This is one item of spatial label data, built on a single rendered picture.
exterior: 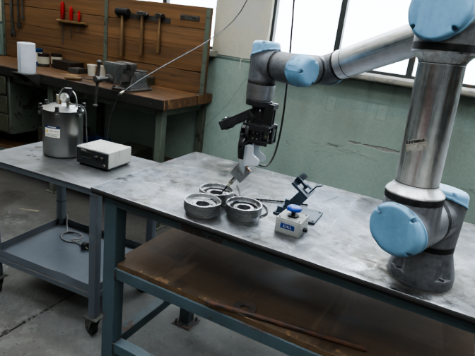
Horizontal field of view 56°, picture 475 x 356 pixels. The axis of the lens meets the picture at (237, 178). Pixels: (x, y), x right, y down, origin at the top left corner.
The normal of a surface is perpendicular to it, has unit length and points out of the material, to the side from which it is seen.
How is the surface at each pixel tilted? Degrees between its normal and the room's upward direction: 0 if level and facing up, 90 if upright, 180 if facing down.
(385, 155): 90
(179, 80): 90
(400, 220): 97
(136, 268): 0
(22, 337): 0
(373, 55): 109
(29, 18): 90
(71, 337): 0
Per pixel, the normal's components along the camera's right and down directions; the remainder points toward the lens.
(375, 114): -0.46, 0.23
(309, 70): 0.67, 0.31
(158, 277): 0.11, -0.94
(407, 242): -0.74, 0.26
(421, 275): -0.31, -0.04
